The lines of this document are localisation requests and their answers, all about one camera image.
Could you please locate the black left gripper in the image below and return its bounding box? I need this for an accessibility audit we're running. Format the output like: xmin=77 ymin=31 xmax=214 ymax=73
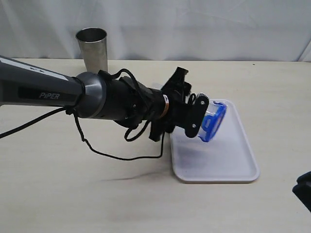
xmin=149 ymin=93 xmax=209 ymax=142

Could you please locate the blue plastic lid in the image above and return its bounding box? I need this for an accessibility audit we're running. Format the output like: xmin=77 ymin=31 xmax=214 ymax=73
xmin=199 ymin=99 xmax=228 ymax=143

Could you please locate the stainless steel tumbler cup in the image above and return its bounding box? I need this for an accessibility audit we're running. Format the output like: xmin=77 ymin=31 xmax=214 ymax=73
xmin=75 ymin=27 xmax=108 ymax=73

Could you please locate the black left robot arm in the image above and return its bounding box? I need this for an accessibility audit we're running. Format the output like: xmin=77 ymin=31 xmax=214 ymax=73
xmin=0 ymin=57 xmax=209 ymax=141

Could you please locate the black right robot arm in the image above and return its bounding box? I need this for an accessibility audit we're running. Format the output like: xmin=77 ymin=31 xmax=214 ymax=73
xmin=292 ymin=171 xmax=311 ymax=211

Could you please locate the white rectangular plastic tray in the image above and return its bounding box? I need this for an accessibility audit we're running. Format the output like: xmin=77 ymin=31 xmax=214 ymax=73
xmin=170 ymin=99 xmax=260 ymax=183

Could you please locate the black cable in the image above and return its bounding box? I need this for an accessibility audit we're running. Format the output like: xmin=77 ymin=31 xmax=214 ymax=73
xmin=0 ymin=68 xmax=197 ymax=161

